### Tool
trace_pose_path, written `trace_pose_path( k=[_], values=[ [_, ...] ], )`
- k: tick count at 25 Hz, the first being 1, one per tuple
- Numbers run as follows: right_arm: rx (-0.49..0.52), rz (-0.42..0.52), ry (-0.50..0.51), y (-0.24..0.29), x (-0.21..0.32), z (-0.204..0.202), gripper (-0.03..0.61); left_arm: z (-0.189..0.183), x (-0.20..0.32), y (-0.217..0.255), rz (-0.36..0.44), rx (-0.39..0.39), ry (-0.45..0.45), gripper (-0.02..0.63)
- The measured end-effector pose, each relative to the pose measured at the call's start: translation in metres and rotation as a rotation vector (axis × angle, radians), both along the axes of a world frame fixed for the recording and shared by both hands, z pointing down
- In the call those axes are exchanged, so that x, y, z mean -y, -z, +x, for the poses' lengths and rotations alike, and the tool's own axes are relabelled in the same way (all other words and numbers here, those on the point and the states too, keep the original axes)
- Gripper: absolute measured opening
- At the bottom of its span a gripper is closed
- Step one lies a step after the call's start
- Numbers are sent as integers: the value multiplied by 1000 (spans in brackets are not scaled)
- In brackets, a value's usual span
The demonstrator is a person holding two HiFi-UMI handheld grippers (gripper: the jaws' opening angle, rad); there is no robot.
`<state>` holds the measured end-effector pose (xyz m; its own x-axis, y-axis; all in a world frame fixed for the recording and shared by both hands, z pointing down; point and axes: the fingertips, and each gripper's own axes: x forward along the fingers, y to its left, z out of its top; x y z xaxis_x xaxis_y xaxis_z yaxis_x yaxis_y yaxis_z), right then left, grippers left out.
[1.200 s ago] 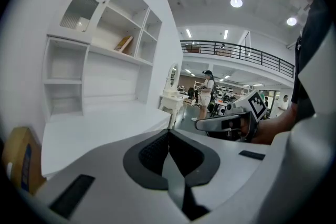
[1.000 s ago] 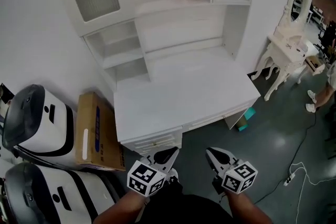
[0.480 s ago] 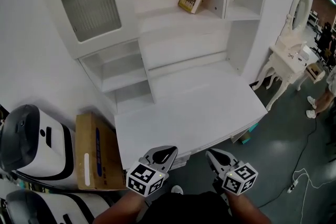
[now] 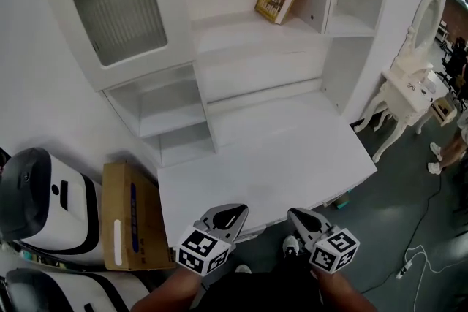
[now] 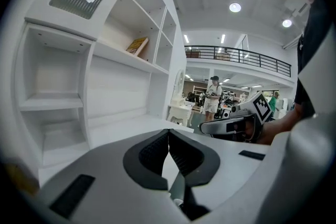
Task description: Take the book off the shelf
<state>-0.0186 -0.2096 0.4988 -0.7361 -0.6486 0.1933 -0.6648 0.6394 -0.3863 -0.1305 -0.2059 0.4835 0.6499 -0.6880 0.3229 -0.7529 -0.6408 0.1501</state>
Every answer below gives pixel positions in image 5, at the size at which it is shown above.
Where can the person's right forearm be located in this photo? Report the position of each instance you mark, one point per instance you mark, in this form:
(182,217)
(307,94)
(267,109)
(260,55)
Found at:
(283,123)

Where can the yellow book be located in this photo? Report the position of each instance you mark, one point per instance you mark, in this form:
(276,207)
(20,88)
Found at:
(137,46)

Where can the round ceiling light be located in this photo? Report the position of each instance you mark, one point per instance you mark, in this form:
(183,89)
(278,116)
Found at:
(235,7)
(287,23)

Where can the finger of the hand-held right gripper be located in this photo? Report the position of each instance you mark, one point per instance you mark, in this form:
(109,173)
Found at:
(218,127)

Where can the oval white-framed mirror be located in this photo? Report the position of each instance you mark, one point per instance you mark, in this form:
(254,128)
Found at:
(179,84)

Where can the white dressing table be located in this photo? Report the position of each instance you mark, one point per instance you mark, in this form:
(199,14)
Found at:
(181,112)

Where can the white desk with hutch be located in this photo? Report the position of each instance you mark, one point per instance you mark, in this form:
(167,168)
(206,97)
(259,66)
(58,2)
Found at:
(115,86)

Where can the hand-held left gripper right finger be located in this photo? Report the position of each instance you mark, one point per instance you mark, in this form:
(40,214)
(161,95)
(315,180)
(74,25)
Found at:
(231,165)

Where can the person's black clothing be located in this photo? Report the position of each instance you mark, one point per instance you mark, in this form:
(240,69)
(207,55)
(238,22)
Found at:
(315,42)

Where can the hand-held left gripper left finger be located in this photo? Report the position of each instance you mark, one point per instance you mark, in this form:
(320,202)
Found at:
(105,165)

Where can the black railing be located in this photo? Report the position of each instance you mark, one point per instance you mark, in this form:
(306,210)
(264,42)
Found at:
(204,46)

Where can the person's right hand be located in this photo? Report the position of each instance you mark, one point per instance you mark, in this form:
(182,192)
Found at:
(258,135)

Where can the ceiling strip light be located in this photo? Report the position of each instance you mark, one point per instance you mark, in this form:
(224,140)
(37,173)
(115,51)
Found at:
(186,38)
(223,38)

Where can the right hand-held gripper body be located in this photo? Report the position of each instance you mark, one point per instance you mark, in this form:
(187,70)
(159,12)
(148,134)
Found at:
(260,107)

